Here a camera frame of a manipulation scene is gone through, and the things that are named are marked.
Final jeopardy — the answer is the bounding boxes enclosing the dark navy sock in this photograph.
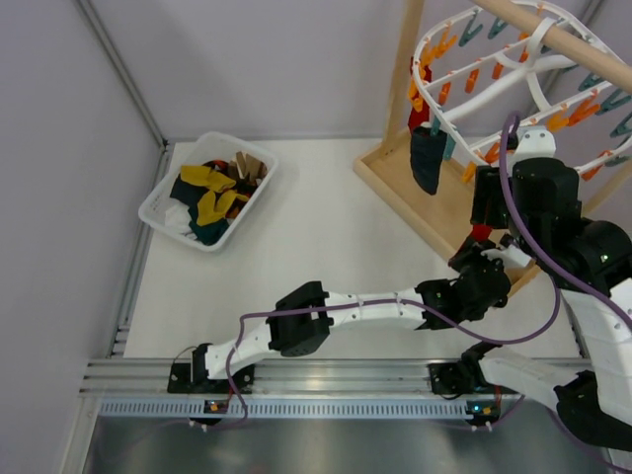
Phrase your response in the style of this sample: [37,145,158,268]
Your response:
[410,126,447,196]

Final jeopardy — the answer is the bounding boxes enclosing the red thin sock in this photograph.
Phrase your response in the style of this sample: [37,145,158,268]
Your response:
[407,66,430,132]

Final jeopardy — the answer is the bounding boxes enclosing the mustard yellow sock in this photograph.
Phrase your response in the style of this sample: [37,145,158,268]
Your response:
[180,165,236,193]
[196,190,250,226]

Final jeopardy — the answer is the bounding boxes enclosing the navy patterned sock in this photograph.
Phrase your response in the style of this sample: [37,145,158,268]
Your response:
[170,177,206,207]

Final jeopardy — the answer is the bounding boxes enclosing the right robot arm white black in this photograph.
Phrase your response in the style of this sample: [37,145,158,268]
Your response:
[471,157,631,451]

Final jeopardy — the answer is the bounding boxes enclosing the white round clip hanger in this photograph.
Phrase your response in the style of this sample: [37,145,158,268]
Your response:
[411,1,631,180]

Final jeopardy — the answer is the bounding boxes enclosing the argyle brown orange sock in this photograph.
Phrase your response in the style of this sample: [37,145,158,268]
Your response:
[228,178,260,218]

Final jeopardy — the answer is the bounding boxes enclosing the tan brown striped sock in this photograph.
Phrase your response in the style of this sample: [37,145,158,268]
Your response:
[227,151,268,186]

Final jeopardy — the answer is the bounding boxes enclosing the dark green sock in basket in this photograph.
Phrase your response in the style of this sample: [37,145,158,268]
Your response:
[190,219,229,246]

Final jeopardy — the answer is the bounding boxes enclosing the white plastic basket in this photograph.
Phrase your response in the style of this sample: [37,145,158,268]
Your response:
[138,131,278,253]

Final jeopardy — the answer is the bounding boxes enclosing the white sock in basket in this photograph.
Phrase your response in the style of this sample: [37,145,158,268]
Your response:
[165,201,198,241]

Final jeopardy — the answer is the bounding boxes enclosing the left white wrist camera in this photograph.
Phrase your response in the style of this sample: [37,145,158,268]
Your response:
[482,245,532,270]

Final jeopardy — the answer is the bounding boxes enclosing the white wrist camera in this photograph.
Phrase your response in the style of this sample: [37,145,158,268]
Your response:
[482,245,532,270]
[508,126,557,162]

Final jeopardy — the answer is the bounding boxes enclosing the wooden rack frame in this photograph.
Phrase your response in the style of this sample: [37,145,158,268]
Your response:
[353,0,632,300]

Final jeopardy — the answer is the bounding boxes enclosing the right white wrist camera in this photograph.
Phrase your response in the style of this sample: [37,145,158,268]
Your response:
[508,126,557,162]

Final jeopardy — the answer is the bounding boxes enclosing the aluminium rail base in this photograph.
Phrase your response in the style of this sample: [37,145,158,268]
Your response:
[78,357,544,421]

